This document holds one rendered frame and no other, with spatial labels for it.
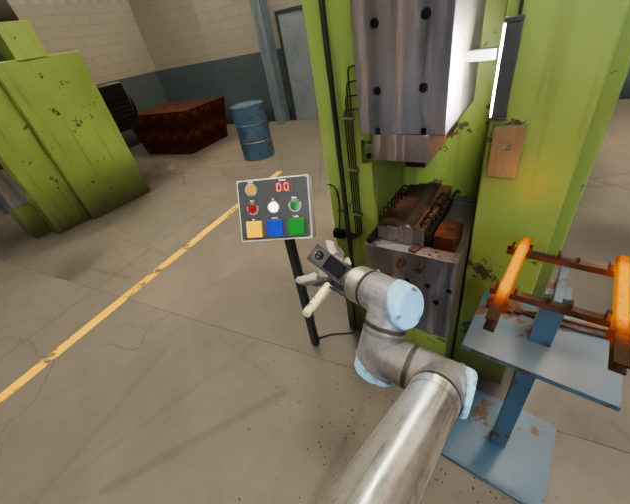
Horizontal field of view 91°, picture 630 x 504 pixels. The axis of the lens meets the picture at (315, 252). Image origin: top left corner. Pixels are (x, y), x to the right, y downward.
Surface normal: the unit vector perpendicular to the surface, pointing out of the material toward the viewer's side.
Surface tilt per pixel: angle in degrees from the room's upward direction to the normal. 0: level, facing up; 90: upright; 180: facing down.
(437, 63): 90
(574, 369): 0
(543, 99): 90
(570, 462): 0
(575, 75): 90
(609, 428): 0
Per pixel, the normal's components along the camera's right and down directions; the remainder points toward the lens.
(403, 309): 0.56, 0.13
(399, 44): -0.54, 0.56
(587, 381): -0.16, -0.80
